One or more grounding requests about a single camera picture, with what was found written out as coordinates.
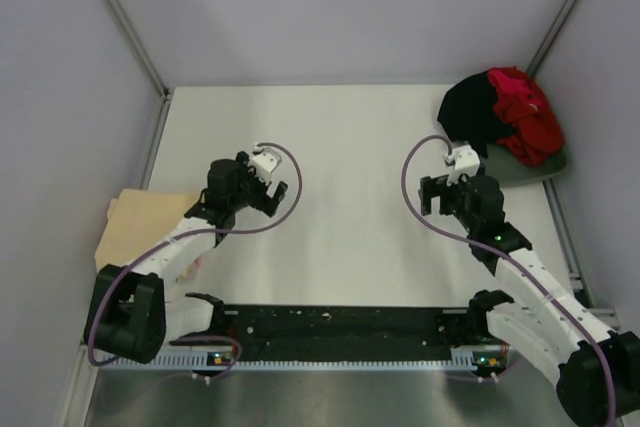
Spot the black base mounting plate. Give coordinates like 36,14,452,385
169,302,529,362

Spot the black t shirt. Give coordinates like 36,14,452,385
437,71,516,158

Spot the cream yellow t shirt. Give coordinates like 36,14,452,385
94,189,199,272

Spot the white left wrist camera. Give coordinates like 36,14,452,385
248,144,282,185

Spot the red t shirt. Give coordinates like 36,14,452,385
488,67,565,167

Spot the grey plastic tray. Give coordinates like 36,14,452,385
483,145,568,187

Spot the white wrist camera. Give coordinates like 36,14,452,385
248,144,282,185
443,145,481,186

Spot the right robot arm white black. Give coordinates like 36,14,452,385
418,175,639,426

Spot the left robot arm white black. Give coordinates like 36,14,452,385
84,142,290,366

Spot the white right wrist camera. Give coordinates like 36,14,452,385
443,145,481,186

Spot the grey slotted cable duct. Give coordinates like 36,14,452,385
106,349,507,373

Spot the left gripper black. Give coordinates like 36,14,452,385
228,151,286,216

